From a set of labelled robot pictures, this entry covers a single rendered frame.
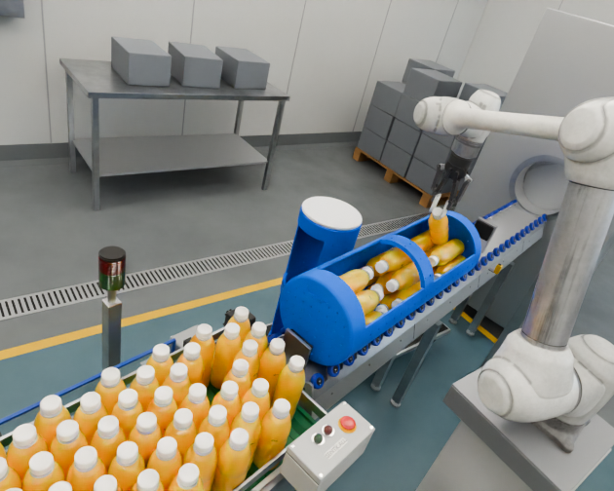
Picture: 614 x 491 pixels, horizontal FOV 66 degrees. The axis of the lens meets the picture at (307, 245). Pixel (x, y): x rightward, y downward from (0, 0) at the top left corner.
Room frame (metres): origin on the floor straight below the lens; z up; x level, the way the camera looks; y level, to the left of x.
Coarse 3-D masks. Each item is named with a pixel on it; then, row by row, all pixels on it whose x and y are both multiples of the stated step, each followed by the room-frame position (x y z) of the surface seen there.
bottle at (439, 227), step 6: (432, 216) 1.59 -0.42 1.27; (444, 216) 1.59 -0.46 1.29; (432, 222) 1.58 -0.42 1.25; (438, 222) 1.57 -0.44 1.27; (444, 222) 1.58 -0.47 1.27; (432, 228) 1.59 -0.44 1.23; (438, 228) 1.58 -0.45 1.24; (444, 228) 1.59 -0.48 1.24; (432, 234) 1.62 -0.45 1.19; (438, 234) 1.60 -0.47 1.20; (444, 234) 1.62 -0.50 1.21; (432, 240) 1.66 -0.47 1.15; (438, 240) 1.63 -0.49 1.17; (444, 240) 1.64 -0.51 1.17
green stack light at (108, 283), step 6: (102, 276) 0.88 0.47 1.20; (108, 276) 0.88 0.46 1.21; (114, 276) 0.89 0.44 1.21; (120, 276) 0.90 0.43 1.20; (102, 282) 0.88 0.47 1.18; (108, 282) 0.88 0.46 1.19; (114, 282) 0.89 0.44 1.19; (120, 282) 0.90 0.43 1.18; (102, 288) 0.88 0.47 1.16; (108, 288) 0.88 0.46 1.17; (114, 288) 0.89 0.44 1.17; (120, 288) 0.90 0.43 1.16
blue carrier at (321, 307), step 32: (416, 224) 1.64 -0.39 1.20; (448, 224) 1.78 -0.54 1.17; (352, 256) 1.41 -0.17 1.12; (416, 256) 1.37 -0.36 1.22; (288, 288) 1.12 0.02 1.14; (320, 288) 1.06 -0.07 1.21; (288, 320) 1.10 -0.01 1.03; (320, 320) 1.04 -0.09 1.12; (352, 320) 1.00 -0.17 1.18; (384, 320) 1.11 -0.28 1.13; (320, 352) 1.03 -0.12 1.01; (352, 352) 0.99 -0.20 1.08
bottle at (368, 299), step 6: (360, 294) 1.16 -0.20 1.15; (366, 294) 1.17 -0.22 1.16; (372, 294) 1.18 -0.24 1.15; (378, 294) 1.22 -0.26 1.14; (360, 300) 1.13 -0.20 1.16; (366, 300) 1.15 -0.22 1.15; (372, 300) 1.16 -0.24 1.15; (378, 300) 1.19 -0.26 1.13; (366, 306) 1.13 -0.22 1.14; (372, 306) 1.15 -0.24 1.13; (366, 312) 1.13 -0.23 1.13
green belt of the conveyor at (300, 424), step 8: (208, 392) 0.87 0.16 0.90; (216, 392) 0.88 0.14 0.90; (296, 408) 0.90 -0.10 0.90; (296, 416) 0.87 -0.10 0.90; (304, 416) 0.88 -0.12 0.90; (296, 424) 0.85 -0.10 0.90; (304, 424) 0.85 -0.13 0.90; (312, 424) 0.86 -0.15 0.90; (296, 432) 0.82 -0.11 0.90; (304, 432) 0.83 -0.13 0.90; (288, 440) 0.79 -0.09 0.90; (280, 464) 0.72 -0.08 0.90; (248, 472) 0.67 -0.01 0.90; (256, 480) 0.66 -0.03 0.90; (248, 488) 0.64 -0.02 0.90
